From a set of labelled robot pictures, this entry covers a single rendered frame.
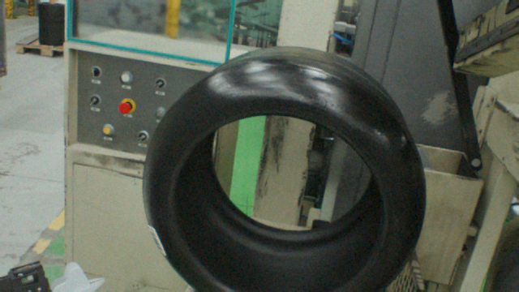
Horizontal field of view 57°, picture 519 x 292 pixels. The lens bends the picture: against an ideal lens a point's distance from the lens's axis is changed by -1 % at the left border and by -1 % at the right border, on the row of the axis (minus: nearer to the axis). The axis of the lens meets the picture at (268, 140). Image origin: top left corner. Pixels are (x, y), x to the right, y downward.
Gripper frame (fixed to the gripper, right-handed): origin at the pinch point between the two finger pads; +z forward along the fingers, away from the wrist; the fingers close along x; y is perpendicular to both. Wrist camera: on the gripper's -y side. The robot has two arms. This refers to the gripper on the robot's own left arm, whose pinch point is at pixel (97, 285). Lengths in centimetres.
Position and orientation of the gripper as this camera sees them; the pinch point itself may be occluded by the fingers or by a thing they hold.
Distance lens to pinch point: 100.9
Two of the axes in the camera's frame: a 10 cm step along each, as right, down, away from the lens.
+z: 8.4, -2.0, 5.0
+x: -5.1, -0.3, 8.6
